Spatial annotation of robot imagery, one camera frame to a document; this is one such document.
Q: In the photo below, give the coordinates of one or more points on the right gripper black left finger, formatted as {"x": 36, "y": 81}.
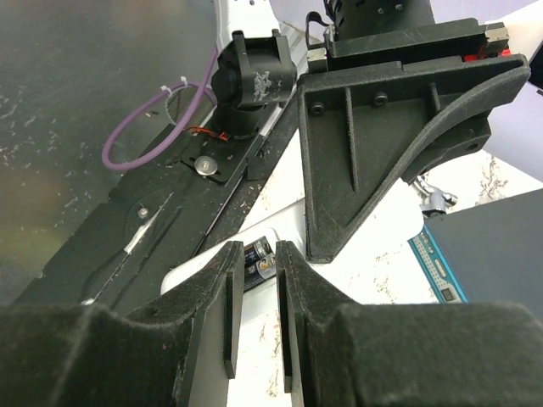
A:
{"x": 179, "y": 350}

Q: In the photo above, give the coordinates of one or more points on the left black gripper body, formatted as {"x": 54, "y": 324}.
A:
{"x": 463, "y": 38}

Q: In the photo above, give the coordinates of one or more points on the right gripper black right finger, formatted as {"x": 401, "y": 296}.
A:
{"x": 337, "y": 352}

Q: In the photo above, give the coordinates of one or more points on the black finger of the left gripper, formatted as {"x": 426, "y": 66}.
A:
{"x": 363, "y": 129}

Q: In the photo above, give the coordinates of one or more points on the white remote control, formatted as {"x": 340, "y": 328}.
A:
{"x": 395, "y": 219}

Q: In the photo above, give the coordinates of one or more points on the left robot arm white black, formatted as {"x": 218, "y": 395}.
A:
{"x": 261, "y": 57}

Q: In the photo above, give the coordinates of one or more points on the chrome metal fitting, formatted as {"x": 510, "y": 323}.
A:
{"x": 434, "y": 200}

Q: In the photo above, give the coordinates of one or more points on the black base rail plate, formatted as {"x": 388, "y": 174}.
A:
{"x": 157, "y": 218}

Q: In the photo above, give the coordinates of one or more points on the dark network switch blue front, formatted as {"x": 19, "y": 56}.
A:
{"x": 488, "y": 253}

